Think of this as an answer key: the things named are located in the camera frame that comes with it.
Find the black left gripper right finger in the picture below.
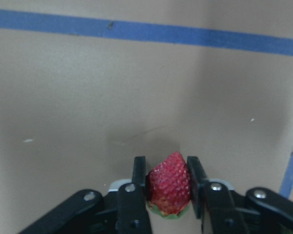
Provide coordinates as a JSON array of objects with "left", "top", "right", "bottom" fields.
[{"left": 187, "top": 156, "right": 249, "bottom": 234}]

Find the red strawberry one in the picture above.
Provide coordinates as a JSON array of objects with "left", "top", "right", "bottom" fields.
[{"left": 146, "top": 152, "right": 191, "bottom": 219}]

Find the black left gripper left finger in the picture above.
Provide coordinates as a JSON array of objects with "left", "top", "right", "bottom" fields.
[{"left": 116, "top": 156, "right": 151, "bottom": 234}]

